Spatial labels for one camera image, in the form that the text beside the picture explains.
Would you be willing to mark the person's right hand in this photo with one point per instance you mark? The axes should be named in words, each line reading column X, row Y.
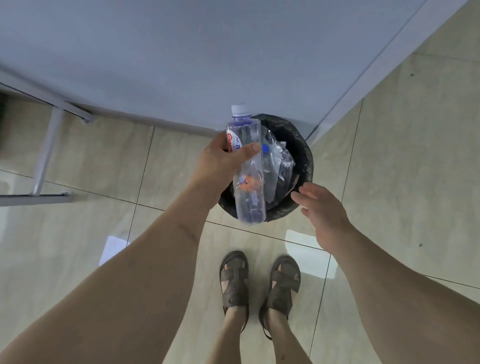
column 325, row 213

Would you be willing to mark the person's left hand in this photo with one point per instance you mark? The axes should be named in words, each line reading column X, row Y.
column 215, row 163

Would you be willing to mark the person's left thumb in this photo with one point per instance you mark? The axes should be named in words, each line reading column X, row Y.
column 248, row 149

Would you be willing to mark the person's right fingers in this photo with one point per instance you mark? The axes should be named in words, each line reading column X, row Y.
column 304, row 195

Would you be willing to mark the clear plastic water bottle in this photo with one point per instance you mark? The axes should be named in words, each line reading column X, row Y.
column 247, row 168

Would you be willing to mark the person's left forearm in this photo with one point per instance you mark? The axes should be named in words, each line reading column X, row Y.
column 108, row 288

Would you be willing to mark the person's right forearm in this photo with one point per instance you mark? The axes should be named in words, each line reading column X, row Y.
column 405, row 300

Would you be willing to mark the black lined trash bin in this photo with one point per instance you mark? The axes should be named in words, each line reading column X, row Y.
column 288, row 176

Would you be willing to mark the crushed clear plastic bottle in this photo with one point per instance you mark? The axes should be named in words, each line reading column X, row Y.
column 277, row 165

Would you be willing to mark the brown right sandal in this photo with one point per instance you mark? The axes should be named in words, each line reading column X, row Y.
column 282, row 290

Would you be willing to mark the brown sandal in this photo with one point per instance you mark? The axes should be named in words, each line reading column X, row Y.
column 282, row 290
column 234, row 285

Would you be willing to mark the brown left sandal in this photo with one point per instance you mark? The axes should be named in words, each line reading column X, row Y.
column 234, row 285

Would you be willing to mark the person's right leg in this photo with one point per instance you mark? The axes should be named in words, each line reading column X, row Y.
column 285, row 337

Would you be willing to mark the person's leg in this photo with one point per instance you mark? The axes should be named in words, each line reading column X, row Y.
column 232, row 333
column 285, row 337

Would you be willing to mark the person's left leg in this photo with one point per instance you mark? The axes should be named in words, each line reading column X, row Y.
column 232, row 333

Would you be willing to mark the grey metal table frame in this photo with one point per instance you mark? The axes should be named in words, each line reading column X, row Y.
column 41, row 150

